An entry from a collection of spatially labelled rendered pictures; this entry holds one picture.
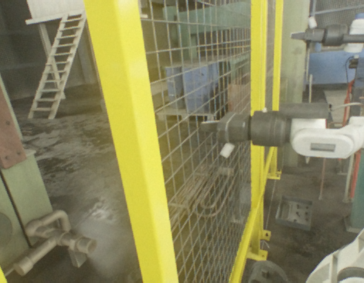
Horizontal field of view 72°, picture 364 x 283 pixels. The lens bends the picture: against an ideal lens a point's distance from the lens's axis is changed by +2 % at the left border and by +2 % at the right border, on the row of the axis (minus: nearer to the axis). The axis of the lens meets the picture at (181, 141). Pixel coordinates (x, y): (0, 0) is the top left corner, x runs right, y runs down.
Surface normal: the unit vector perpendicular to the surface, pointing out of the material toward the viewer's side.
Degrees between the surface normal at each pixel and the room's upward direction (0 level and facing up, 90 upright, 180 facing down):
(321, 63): 90
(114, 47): 90
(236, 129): 90
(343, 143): 109
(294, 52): 90
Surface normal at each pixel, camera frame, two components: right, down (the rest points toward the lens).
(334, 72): -0.41, 0.36
